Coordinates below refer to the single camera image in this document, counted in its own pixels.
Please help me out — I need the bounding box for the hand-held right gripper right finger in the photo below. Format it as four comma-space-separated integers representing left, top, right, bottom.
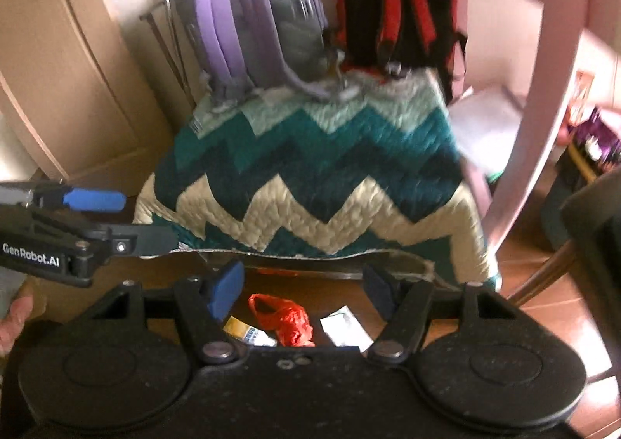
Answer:
363, 264, 522, 364

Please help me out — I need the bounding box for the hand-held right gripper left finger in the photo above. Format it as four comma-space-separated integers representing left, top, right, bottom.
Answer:
85, 259, 246, 364

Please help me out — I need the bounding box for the person's left hand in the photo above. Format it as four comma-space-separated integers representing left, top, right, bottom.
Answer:
0, 293, 36, 357

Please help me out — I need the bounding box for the red foam net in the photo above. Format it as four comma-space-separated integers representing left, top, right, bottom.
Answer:
248, 293, 316, 347

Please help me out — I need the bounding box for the purple snack bag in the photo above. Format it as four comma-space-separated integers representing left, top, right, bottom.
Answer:
572, 106, 621, 173

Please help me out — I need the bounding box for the stack of white papers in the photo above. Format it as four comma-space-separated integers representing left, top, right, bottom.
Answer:
446, 85, 527, 178

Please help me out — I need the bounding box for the black chair with wooden legs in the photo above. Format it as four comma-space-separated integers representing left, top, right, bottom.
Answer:
505, 167, 621, 372

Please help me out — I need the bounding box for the purple grey backpack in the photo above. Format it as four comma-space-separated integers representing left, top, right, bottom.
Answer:
167, 0, 362, 110

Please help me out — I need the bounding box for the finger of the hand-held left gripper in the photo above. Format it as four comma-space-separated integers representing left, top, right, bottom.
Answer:
0, 181, 128, 214
102, 224, 178, 260

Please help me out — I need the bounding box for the pink desk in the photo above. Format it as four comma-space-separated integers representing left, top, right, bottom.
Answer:
451, 0, 621, 250

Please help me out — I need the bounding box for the white yellow stick packet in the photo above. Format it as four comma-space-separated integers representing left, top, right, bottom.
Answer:
223, 315, 278, 347

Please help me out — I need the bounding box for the teal white zigzag quilt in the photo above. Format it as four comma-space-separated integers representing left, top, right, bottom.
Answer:
132, 68, 503, 292

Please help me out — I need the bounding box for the folded metal rack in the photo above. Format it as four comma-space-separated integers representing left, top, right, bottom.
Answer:
140, 0, 195, 102

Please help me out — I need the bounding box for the beige wardrobe door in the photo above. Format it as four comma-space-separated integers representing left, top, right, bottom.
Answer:
0, 0, 175, 182

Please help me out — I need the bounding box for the orange snack bag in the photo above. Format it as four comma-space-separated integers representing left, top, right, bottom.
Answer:
565, 70, 595, 129

